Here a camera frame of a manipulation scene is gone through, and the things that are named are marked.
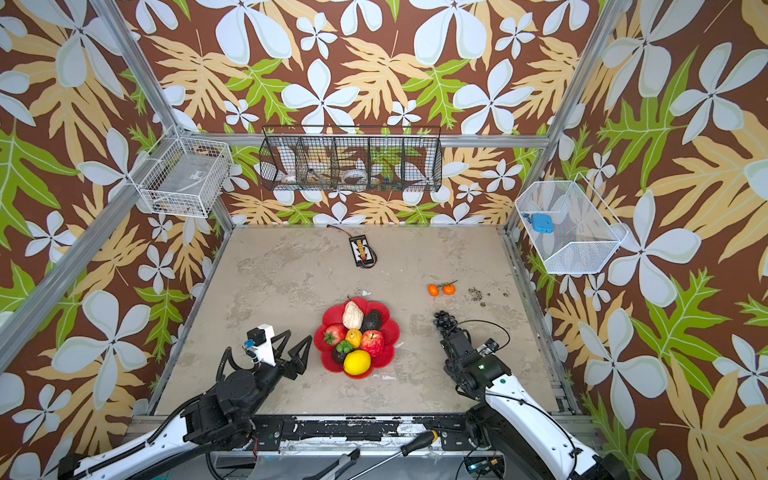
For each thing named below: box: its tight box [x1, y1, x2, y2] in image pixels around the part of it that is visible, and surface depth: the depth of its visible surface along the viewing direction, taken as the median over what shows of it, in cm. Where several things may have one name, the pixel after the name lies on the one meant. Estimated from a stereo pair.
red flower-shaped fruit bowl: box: [313, 298, 401, 380], surface depth 88 cm
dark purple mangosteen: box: [332, 340, 354, 366], surface depth 84 cm
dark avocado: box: [361, 309, 382, 332], surface depth 90 cm
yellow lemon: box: [343, 349, 371, 376], surface depth 81 cm
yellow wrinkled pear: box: [345, 328, 363, 349], surface depth 88 cm
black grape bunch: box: [433, 310, 458, 337], surface depth 91 cm
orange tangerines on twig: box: [427, 280, 458, 297], surface depth 101 cm
